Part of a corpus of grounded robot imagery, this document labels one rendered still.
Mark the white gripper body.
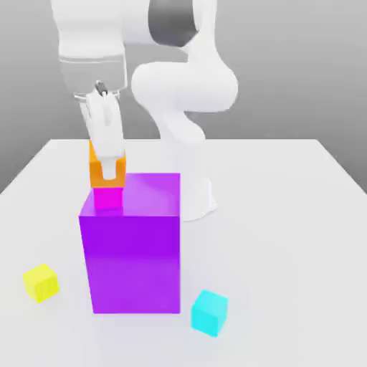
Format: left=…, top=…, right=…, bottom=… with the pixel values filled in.
left=85, top=90, right=126, bottom=159

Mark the small orange cube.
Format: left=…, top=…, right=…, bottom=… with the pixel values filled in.
left=88, top=139, right=128, bottom=189

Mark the small magenta cube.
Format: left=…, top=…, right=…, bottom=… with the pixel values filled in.
left=93, top=186, right=125, bottom=211

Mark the small yellow cube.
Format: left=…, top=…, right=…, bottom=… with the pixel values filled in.
left=22, top=263, right=60, bottom=304

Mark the small cyan cube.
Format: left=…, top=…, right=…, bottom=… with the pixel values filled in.
left=190, top=289, right=229, bottom=338

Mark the large purple box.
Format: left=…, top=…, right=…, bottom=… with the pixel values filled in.
left=78, top=172, right=181, bottom=315

